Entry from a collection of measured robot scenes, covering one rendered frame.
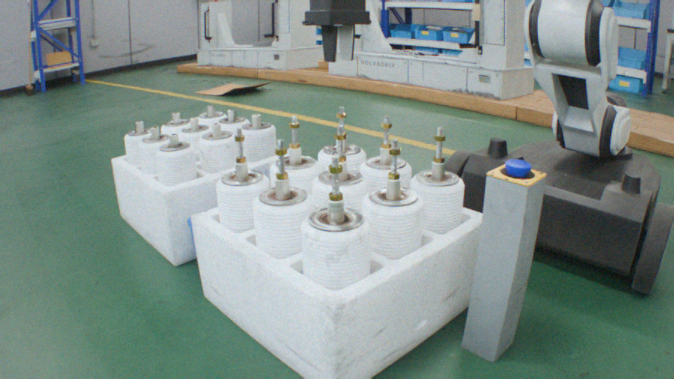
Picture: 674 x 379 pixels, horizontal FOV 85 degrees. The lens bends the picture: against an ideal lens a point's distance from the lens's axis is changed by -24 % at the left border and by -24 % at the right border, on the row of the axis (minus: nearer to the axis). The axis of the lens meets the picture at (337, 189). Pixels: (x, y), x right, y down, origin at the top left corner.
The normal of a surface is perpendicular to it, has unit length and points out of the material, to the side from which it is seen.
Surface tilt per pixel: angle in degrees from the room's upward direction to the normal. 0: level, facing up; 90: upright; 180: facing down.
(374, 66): 90
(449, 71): 90
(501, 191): 90
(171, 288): 0
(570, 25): 85
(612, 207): 46
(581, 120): 54
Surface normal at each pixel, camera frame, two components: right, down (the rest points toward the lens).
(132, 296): -0.01, -0.93
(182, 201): 0.70, 0.25
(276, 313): -0.73, 0.25
